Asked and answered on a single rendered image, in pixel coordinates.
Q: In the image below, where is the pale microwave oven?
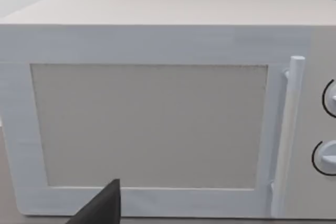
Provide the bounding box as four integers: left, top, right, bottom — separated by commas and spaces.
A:
0, 0, 336, 221

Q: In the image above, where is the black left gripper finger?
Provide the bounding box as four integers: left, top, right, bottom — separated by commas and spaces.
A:
65, 178, 122, 224

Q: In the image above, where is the pale microwave door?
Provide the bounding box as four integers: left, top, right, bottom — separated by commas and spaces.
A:
0, 24, 313, 219

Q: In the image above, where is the white microwave knob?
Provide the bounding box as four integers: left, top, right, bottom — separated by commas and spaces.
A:
321, 79, 336, 119
311, 140, 336, 176

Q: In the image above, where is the white microwave door handle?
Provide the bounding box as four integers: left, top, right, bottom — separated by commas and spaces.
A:
269, 55, 306, 217

